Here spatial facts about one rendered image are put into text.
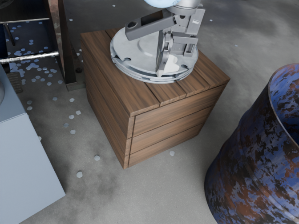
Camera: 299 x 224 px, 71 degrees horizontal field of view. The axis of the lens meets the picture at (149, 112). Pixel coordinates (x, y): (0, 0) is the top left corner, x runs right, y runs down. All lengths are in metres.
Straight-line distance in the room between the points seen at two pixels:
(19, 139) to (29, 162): 0.09
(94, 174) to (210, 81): 0.53
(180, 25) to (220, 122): 0.67
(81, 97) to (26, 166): 0.57
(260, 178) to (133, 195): 0.44
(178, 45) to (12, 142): 0.42
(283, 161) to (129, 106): 0.37
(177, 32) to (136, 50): 0.22
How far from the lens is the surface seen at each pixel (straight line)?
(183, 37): 0.52
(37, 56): 1.05
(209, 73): 0.75
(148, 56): 0.69
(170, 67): 0.58
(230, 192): 0.71
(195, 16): 0.52
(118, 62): 0.66
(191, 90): 0.65
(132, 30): 0.51
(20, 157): 0.54
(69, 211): 0.81
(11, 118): 0.45
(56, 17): 0.91
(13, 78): 0.98
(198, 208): 0.86
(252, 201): 0.64
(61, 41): 0.96
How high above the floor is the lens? 0.77
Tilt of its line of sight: 49 degrees down
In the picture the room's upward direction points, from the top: 12 degrees clockwise
